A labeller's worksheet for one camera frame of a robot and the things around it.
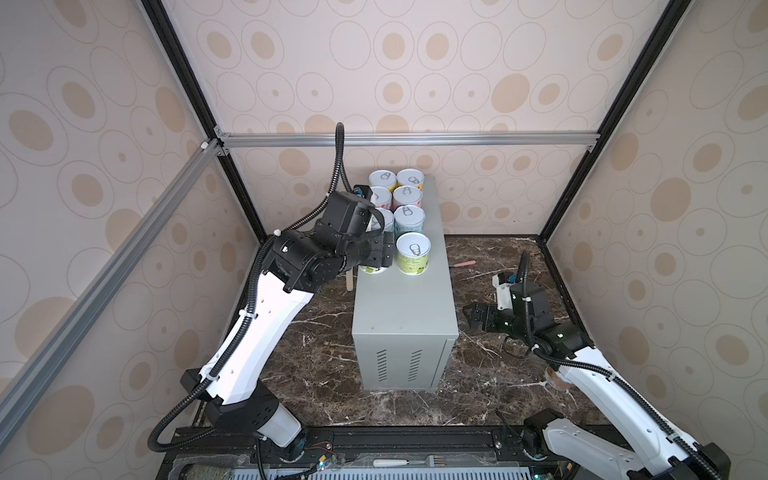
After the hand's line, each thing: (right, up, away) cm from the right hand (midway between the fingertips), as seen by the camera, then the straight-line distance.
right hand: (479, 308), depth 79 cm
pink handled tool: (+4, +12, +32) cm, 34 cm away
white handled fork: (-13, -36, -6) cm, 39 cm away
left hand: (-24, +17, -18) cm, 34 cm away
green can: (-27, +10, -13) cm, 32 cm away
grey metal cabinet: (-20, 0, -21) cm, 30 cm away
